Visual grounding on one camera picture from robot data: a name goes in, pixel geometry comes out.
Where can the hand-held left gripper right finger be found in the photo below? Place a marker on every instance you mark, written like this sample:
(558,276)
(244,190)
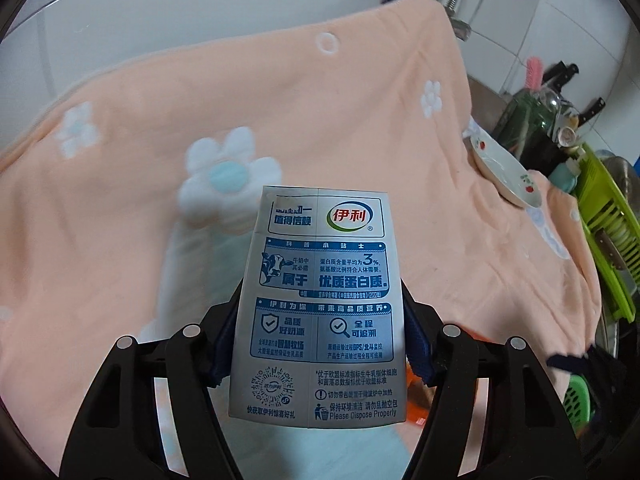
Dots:
(417,347)

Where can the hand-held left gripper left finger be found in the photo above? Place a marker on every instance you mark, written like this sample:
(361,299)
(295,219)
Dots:
(222,355)

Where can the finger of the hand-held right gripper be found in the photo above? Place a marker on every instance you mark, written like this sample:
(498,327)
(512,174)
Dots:
(575,364)

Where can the blue and white milk carton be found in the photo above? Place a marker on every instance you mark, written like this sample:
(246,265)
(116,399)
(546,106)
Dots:
(320,310)

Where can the green plastic basket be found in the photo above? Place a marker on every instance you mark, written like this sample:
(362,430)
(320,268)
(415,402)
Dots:
(575,400)

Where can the orange plastic item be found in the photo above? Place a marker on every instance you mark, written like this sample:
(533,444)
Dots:
(417,400)

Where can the green dish rack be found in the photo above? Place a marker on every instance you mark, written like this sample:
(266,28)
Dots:
(600,210)

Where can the teal bottle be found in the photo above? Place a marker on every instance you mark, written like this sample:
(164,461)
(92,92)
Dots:
(566,175)

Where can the white strawberry print plate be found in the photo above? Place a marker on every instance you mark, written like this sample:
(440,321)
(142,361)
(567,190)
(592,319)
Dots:
(500,165)

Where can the metal bowl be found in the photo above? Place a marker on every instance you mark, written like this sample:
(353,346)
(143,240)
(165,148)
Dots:
(625,170)

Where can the pink floral blanket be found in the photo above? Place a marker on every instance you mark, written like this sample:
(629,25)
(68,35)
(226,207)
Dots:
(350,135)

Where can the dark green utensil holder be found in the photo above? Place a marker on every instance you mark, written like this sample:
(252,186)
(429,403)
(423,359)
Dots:
(525,120)

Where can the pink brush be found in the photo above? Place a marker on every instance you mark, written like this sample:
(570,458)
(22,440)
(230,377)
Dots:
(533,72)

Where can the metal pipe valve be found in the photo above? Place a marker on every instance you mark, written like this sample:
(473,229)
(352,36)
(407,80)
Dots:
(460,29)

